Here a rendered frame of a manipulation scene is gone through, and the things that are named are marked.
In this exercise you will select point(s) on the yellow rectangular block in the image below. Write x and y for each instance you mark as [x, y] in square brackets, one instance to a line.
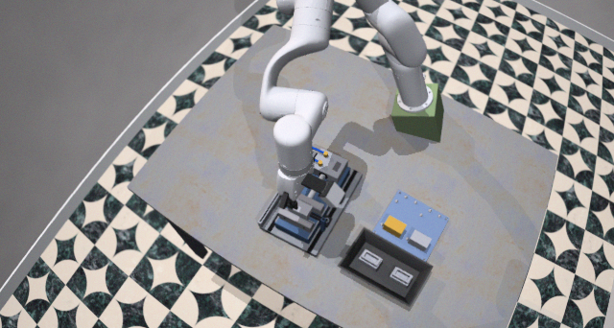
[394, 227]

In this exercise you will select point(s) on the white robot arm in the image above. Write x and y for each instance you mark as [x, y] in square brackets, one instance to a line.
[293, 134]

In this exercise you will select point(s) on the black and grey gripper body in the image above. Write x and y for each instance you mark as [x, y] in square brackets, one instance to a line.
[291, 184]

